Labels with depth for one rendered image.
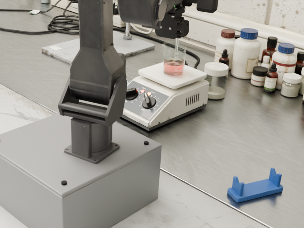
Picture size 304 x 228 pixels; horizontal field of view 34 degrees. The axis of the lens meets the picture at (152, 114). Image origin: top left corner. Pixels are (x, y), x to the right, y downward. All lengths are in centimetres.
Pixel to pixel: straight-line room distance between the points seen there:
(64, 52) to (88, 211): 82
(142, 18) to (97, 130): 22
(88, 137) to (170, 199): 21
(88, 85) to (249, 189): 35
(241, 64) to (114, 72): 71
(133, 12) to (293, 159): 44
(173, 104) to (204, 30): 55
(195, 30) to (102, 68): 94
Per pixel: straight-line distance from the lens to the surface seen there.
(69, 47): 155
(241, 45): 139
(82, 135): 76
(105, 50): 73
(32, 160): 78
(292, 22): 150
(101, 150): 77
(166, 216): 84
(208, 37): 161
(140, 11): 85
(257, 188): 92
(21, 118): 115
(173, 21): 101
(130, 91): 112
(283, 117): 123
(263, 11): 154
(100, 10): 71
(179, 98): 112
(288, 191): 95
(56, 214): 74
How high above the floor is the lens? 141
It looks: 26 degrees down
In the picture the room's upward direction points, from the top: 3 degrees clockwise
